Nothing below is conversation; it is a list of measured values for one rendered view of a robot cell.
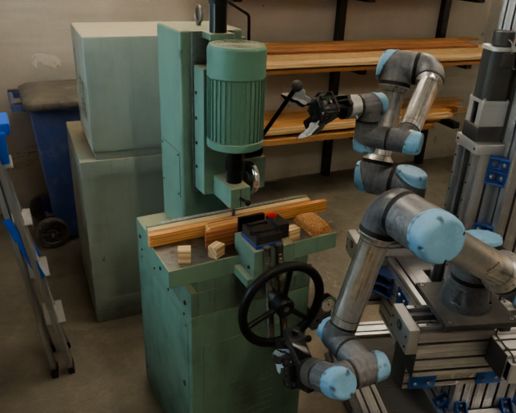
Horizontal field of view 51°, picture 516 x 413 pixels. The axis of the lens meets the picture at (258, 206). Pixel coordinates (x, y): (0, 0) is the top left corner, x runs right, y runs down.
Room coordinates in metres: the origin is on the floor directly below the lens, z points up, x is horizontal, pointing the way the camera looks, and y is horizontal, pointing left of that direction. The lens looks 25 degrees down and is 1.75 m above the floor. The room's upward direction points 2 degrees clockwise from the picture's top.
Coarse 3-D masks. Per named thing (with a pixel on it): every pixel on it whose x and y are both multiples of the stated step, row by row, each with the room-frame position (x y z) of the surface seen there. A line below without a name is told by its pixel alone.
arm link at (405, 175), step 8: (392, 168) 1.88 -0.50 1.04; (400, 168) 1.85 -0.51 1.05; (408, 168) 1.86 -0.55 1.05; (416, 168) 1.88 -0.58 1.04; (392, 176) 1.84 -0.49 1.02; (400, 176) 1.82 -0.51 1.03; (408, 176) 1.80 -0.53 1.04; (416, 176) 1.80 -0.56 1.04; (424, 176) 1.82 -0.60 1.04; (392, 184) 1.82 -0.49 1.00; (400, 184) 1.81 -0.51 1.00; (408, 184) 1.80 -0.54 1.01; (416, 184) 1.79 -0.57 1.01; (424, 184) 1.81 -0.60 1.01; (416, 192) 1.79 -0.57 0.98; (424, 192) 1.82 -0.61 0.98
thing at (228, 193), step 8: (216, 176) 1.66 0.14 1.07; (224, 176) 1.66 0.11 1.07; (216, 184) 1.65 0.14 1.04; (224, 184) 1.59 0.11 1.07; (232, 184) 1.59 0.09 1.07; (240, 184) 1.59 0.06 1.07; (216, 192) 1.65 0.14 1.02; (224, 192) 1.59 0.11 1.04; (232, 192) 1.55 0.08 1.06; (240, 192) 1.57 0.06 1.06; (248, 192) 1.58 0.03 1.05; (224, 200) 1.59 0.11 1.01; (232, 200) 1.55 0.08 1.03; (240, 200) 1.57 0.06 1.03; (232, 208) 1.55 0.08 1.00
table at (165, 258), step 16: (192, 240) 1.52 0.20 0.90; (304, 240) 1.55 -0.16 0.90; (320, 240) 1.59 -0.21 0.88; (160, 256) 1.41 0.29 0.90; (176, 256) 1.41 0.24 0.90; (192, 256) 1.42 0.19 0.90; (208, 256) 1.42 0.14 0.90; (224, 256) 1.42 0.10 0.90; (160, 272) 1.40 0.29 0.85; (176, 272) 1.34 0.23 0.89; (192, 272) 1.36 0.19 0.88; (208, 272) 1.39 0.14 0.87; (224, 272) 1.41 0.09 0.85; (240, 272) 1.39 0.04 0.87
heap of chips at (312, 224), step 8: (296, 216) 1.69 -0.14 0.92; (304, 216) 1.66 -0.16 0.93; (312, 216) 1.65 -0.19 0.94; (296, 224) 1.66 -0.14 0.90; (304, 224) 1.63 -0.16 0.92; (312, 224) 1.62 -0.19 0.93; (320, 224) 1.62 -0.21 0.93; (312, 232) 1.60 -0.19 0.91; (320, 232) 1.60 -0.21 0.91; (328, 232) 1.61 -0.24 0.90
